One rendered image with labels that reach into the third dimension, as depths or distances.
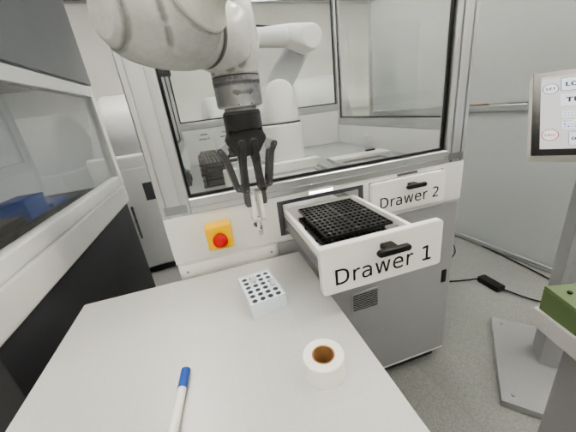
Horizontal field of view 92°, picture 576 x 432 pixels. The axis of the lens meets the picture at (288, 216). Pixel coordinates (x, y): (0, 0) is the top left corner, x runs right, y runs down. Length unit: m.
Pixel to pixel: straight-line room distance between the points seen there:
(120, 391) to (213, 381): 0.17
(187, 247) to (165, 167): 0.23
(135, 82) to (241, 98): 0.32
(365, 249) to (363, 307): 0.60
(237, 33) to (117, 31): 0.19
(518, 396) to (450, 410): 0.27
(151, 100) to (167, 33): 0.38
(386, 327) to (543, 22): 1.87
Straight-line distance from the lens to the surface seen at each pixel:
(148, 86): 0.81
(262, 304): 0.66
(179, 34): 0.43
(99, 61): 4.07
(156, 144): 0.80
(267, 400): 0.54
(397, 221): 0.77
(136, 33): 0.42
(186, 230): 0.85
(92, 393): 0.69
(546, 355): 1.71
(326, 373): 0.51
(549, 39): 2.32
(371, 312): 1.22
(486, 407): 1.55
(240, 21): 0.56
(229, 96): 0.56
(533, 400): 1.60
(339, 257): 0.57
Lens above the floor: 1.19
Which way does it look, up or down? 21 degrees down
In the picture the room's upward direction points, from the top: 7 degrees counter-clockwise
